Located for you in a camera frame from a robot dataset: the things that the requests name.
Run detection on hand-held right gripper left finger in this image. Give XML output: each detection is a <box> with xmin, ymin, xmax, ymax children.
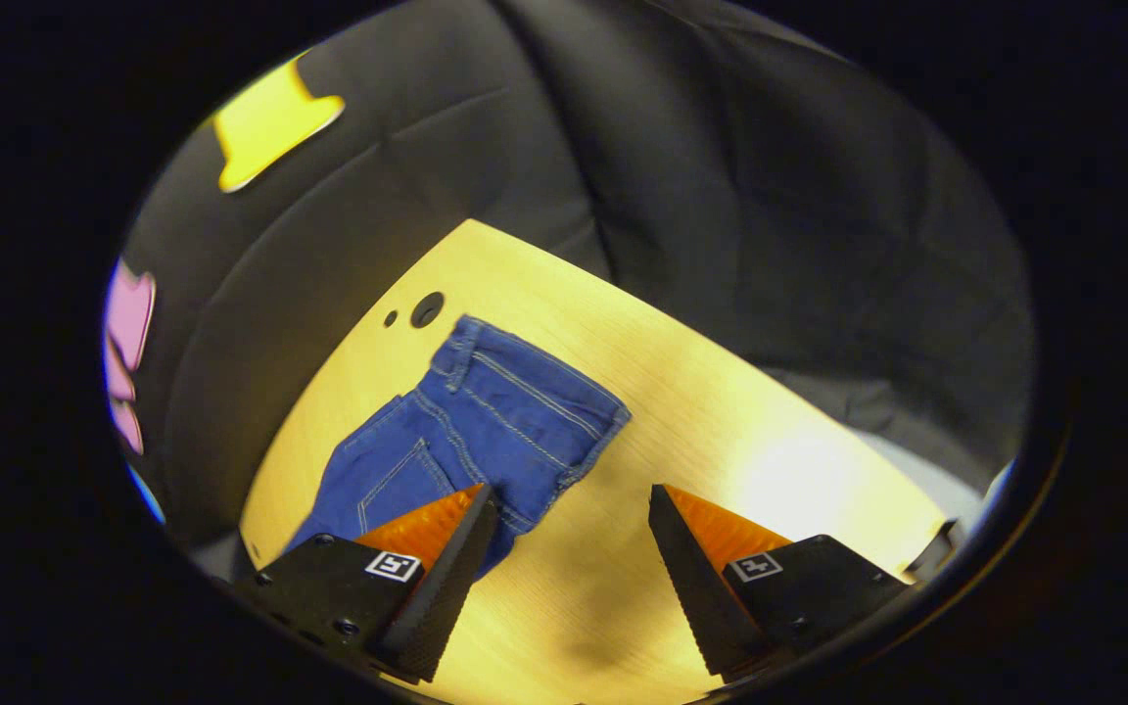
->
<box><xmin>231</xmin><ymin>482</ymin><xmax>501</xmax><ymax>684</ymax></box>

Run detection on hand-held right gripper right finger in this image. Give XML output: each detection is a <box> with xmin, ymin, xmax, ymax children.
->
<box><xmin>648</xmin><ymin>483</ymin><xmax>917</xmax><ymax>683</ymax></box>

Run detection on blue denim jeans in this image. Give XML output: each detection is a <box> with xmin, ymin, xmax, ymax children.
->
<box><xmin>285</xmin><ymin>314</ymin><xmax>633</xmax><ymax>579</ymax></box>

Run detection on black backdrop cloth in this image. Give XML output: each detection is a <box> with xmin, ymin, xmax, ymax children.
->
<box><xmin>104</xmin><ymin>0</ymin><xmax>1035</xmax><ymax>549</ymax></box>

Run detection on small dark table bracket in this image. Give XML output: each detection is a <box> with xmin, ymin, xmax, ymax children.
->
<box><xmin>905</xmin><ymin>519</ymin><xmax>963</xmax><ymax>585</ymax></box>

